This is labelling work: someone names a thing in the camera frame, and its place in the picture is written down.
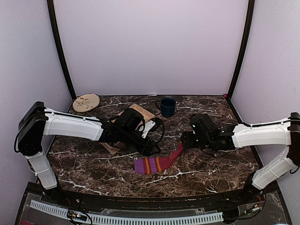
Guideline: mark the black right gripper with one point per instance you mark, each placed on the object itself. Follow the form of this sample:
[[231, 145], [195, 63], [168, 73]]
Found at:
[[186, 139]]

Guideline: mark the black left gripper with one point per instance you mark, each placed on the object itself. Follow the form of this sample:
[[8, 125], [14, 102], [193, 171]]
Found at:
[[148, 147]]

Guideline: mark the purple striped sock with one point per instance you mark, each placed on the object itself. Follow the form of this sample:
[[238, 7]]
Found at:
[[151, 165]]

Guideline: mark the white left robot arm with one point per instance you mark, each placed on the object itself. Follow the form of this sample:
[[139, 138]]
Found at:
[[129, 128]]

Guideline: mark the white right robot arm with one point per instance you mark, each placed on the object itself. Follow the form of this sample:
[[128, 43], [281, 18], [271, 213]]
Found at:
[[284, 132]]

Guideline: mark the wooden compartment tray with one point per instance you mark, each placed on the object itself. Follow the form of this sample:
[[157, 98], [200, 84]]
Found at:
[[131, 126]]

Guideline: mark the dark blue mug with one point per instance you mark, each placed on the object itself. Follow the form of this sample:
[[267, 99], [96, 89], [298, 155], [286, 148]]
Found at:
[[166, 106]]

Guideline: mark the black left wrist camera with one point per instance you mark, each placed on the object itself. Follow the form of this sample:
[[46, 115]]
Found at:
[[131, 118]]

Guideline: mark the white slotted cable duct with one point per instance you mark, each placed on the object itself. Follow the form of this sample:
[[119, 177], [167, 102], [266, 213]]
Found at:
[[126, 217]]

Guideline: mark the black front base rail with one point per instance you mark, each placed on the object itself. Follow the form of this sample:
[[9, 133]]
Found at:
[[83, 198]]

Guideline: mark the right black frame post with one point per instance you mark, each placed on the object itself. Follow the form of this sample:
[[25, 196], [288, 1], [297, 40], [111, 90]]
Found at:
[[242, 50]]

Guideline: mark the black frame post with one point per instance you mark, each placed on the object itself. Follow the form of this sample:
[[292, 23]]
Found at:
[[59, 48], [242, 50]]

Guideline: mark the left black frame post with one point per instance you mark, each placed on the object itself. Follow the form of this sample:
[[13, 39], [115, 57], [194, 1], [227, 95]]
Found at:
[[59, 48]]

